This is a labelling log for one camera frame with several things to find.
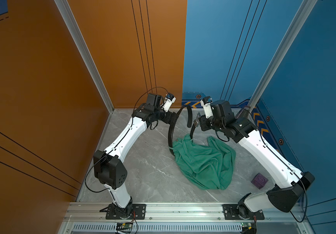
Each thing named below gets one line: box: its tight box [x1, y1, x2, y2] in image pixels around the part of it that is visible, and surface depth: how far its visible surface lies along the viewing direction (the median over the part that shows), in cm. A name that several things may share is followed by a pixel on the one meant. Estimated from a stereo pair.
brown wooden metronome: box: [236, 105, 253, 118], surface depth 101 cm
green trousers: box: [168, 134, 237, 191], surface depth 85 cm
